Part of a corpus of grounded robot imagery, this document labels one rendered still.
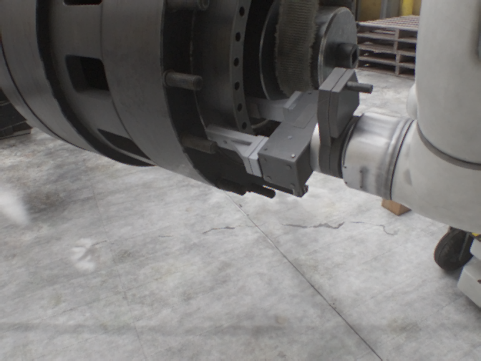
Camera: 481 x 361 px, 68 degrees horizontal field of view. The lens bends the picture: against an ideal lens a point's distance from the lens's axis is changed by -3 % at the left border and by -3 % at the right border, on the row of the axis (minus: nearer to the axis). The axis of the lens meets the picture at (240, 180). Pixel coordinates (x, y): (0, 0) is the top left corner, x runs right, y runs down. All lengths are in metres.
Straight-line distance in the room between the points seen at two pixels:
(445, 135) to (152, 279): 1.23
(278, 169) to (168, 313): 0.95
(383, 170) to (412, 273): 1.13
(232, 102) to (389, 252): 1.18
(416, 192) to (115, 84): 0.41
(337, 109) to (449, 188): 0.12
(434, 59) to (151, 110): 0.35
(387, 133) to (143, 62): 0.30
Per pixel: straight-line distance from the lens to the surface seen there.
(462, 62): 0.27
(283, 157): 0.40
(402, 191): 0.39
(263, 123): 0.72
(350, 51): 0.59
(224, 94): 0.48
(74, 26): 0.62
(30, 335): 1.40
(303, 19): 0.55
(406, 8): 6.90
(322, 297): 1.33
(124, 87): 0.54
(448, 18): 0.26
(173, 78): 0.46
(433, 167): 0.35
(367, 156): 0.39
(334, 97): 0.37
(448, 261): 1.48
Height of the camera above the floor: 0.96
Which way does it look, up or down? 30 degrees down
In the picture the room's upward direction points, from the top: 2 degrees counter-clockwise
